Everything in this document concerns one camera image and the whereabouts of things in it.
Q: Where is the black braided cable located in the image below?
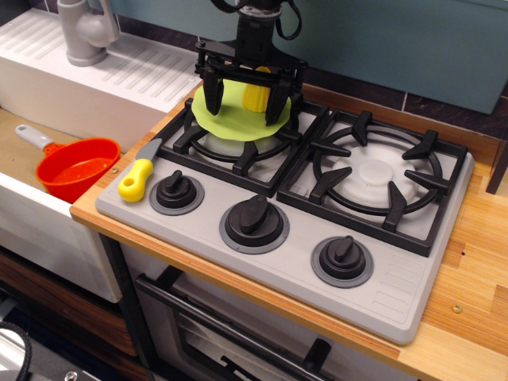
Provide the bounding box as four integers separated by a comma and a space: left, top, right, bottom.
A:
0, 320, 33, 381

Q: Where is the black stove knob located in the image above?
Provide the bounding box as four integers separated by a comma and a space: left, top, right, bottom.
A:
149, 170, 205, 216
219, 194, 290, 255
310, 236, 374, 289

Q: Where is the white right burner disc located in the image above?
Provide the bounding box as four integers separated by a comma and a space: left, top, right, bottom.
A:
321, 142, 425, 208

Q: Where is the black middle stove knob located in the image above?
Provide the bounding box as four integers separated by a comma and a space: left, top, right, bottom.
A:
219, 194, 290, 255

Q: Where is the black oven door handle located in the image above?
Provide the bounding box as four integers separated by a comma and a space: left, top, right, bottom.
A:
135, 267, 329, 380

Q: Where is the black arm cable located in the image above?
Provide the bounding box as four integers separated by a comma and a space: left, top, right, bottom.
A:
274, 0, 304, 42

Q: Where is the yellow handled toy knife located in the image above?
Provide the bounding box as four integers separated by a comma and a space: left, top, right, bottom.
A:
117, 138, 163, 202

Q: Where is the grey toy faucet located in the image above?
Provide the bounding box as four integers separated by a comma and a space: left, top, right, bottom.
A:
57, 0, 120, 67

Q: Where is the white burner disc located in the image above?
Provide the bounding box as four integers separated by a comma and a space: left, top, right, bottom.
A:
189, 132, 285, 179
321, 142, 425, 208

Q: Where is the black right stove knob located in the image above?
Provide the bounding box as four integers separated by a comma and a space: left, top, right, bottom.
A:
310, 236, 374, 289

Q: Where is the black left burner grate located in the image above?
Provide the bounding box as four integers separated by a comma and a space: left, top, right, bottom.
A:
156, 98, 329, 197

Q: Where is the black burner grate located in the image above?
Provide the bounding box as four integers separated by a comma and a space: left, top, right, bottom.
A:
156, 98, 329, 197
277, 110, 475, 257

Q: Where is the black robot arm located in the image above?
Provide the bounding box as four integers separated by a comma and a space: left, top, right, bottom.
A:
195, 1, 308, 125

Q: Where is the grey toy stove top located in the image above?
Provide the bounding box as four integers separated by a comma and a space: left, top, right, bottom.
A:
96, 102, 475, 344

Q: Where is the yellow toy corn cob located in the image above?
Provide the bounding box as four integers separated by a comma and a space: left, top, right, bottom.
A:
242, 83, 271, 114

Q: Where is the black left stove knob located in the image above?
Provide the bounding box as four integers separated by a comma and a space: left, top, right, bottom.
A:
149, 170, 205, 216

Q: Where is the white left burner disc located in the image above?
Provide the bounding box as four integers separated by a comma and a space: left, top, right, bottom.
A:
189, 132, 285, 179

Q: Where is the black right burner grate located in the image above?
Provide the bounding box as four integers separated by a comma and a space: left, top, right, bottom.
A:
277, 110, 475, 257

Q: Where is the orange pot grey handle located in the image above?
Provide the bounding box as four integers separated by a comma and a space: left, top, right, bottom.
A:
15, 125, 121, 203

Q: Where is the white toy sink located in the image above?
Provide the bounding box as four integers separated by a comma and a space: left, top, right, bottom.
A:
1, 9, 198, 303

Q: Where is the light green round plate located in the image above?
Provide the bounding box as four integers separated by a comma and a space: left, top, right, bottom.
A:
191, 79, 291, 141

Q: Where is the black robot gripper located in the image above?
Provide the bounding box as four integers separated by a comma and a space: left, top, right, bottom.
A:
195, 17, 306, 126

